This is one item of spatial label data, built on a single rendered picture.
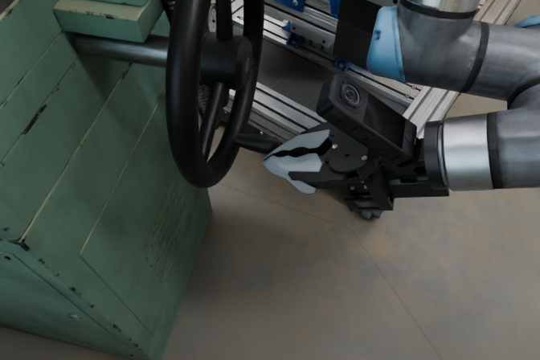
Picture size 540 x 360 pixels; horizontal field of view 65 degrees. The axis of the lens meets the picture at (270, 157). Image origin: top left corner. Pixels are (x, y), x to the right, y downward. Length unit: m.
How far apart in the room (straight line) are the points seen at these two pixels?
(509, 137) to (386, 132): 0.11
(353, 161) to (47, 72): 0.34
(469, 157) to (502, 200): 1.07
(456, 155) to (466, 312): 0.89
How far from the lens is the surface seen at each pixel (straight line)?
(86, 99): 0.58
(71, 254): 0.63
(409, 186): 0.49
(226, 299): 1.19
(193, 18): 0.36
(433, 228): 1.35
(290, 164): 0.49
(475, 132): 0.43
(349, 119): 0.41
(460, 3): 0.45
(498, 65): 0.48
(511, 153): 0.43
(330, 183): 0.46
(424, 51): 0.46
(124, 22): 0.47
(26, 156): 0.51
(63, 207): 0.58
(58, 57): 0.53
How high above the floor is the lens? 1.13
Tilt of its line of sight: 54 degrees down
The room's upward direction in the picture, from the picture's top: straight up
